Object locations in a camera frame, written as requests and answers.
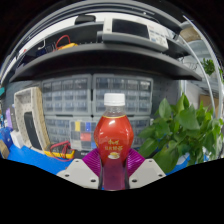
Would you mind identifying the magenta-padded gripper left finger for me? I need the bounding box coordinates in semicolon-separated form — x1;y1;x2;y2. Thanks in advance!
56;148;103;190

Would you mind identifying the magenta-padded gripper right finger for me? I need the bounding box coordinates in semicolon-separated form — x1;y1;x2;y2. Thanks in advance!
125;148;167;190

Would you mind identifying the red drink bottle white cap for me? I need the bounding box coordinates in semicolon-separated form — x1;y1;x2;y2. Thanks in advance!
93;92;135;191

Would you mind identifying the yellow multimeter with leads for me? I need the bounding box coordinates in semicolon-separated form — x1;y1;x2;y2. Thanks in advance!
49;140;77;162

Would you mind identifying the grey drawer cabinet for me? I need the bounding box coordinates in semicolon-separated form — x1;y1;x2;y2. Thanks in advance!
44;116;73;145
41;75;93;117
129;116;152;148
92;73;155;117

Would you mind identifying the green potted plant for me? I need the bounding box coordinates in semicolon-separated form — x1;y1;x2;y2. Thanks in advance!
137;92;224;175

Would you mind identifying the white perforated tray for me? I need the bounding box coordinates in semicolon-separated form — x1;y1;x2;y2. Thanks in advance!
13;86;52;153

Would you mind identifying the black overhead shelf unit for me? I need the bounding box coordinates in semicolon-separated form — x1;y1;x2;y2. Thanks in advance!
0;13;205;85

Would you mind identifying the small hanging green plant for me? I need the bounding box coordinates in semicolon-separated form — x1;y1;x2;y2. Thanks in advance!
200;57;217;77

